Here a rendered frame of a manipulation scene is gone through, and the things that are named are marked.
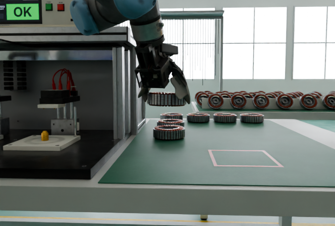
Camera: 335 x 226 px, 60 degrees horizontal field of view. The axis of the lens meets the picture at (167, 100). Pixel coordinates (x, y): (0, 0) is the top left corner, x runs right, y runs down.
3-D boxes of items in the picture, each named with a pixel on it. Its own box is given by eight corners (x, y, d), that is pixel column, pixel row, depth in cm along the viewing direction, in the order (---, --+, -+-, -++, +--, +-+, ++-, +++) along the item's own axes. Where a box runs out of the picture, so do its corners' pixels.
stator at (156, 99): (178, 107, 75) (178, 93, 75) (140, 105, 79) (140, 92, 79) (192, 104, 85) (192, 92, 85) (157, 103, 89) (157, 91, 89)
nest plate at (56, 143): (60, 151, 74) (60, 146, 74) (2, 150, 74) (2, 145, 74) (80, 139, 89) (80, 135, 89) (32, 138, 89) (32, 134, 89)
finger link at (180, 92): (183, 114, 76) (161, 88, 73) (190, 101, 80) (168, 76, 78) (192, 109, 74) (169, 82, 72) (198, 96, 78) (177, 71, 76)
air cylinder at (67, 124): (74, 136, 93) (73, 119, 93) (51, 136, 94) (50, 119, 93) (79, 133, 98) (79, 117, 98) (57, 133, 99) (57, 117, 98)
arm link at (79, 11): (78, -9, 50) (129, -26, 55) (63, 4, 60) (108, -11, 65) (97, 34, 53) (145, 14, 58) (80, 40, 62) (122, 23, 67)
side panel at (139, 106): (136, 135, 107) (136, 47, 105) (128, 135, 107) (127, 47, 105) (145, 124, 135) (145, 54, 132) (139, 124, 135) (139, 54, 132)
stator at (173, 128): (146, 138, 100) (146, 128, 99) (163, 133, 109) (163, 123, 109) (175, 142, 94) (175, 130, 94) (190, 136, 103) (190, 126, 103)
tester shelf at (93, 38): (127, 41, 88) (127, 26, 88) (-86, 42, 92) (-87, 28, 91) (145, 54, 132) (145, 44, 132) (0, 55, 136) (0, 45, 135)
